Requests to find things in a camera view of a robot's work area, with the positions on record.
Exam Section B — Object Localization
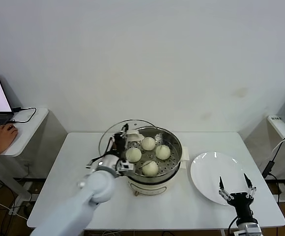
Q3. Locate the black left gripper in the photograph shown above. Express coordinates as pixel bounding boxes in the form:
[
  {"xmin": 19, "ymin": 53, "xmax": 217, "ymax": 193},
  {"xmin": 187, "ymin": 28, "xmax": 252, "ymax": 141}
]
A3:
[{"xmin": 104, "ymin": 123, "xmax": 130, "ymax": 160}]

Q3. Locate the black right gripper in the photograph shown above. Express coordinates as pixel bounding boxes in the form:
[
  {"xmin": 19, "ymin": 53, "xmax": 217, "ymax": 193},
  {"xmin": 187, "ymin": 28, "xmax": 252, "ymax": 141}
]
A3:
[{"xmin": 218, "ymin": 173, "xmax": 258, "ymax": 222}]

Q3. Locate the glass lid with cream handle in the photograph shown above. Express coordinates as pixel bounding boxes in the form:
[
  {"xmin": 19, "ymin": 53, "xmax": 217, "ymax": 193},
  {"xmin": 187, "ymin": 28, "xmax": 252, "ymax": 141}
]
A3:
[{"xmin": 99, "ymin": 119, "xmax": 169, "ymax": 164}]

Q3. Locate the white steamed baozi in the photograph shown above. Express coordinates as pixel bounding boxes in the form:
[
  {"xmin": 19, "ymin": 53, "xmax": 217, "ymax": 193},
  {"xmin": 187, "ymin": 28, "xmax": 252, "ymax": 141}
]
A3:
[
  {"xmin": 155, "ymin": 144, "xmax": 171, "ymax": 160},
  {"xmin": 125, "ymin": 147, "xmax": 143, "ymax": 163},
  {"xmin": 141, "ymin": 160, "xmax": 159, "ymax": 177},
  {"xmin": 141, "ymin": 137, "xmax": 157, "ymax": 151}
]

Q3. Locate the perforated steel steamer basket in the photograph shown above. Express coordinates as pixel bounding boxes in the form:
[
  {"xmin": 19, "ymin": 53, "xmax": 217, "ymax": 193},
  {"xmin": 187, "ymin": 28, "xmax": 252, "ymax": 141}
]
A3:
[{"xmin": 119, "ymin": 126, "xmax": 183, "ymax": 184}]

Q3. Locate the person's right hand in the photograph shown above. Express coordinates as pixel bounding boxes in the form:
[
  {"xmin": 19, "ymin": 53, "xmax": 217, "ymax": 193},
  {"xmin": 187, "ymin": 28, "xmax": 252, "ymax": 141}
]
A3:
[{"xmin": 0, "ymin": 124, "xmax": 19, "ymax": 155}]

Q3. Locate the white round plate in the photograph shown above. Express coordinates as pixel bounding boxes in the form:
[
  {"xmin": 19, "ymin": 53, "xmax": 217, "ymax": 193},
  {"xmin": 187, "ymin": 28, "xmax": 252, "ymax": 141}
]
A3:
[{"xmin": 190, "ymin": 151, "xmax": 252, "ymax": 206}]

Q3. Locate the white side table with label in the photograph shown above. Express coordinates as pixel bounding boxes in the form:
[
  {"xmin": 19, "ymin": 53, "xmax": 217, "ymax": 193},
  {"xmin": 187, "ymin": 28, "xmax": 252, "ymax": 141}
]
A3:
[{"xmin": 244, "ymin": 115, "xmax": 285, "ymax": 217}]

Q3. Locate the white side table with laptop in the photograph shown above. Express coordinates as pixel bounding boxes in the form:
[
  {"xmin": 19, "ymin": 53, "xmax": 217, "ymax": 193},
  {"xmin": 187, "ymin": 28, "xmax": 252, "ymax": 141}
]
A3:
[{"xmin": 0, "ymin": 107, "xmax": 68, "ymax": 205}]

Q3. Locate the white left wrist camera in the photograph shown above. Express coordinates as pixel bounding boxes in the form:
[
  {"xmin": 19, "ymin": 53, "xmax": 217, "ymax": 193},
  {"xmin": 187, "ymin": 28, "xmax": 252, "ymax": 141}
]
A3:
[{"xmin": 119, "ymin": 161, "xmax": 135, "ymax": 173}]

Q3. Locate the black power adapter with cable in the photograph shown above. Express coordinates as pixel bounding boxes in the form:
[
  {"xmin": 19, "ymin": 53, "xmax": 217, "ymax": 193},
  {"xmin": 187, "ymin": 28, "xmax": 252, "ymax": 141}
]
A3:
[{"xmin": 262, "ymin": 161, "xmax": 276, "ymax": 179}]

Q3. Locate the thin black laptop cable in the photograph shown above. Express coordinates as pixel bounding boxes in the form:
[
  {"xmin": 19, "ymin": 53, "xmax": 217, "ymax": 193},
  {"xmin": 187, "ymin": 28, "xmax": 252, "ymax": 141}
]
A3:
[{"xmin": 8, "ymin": 107, "xmax": 38, "ymax": 124}]

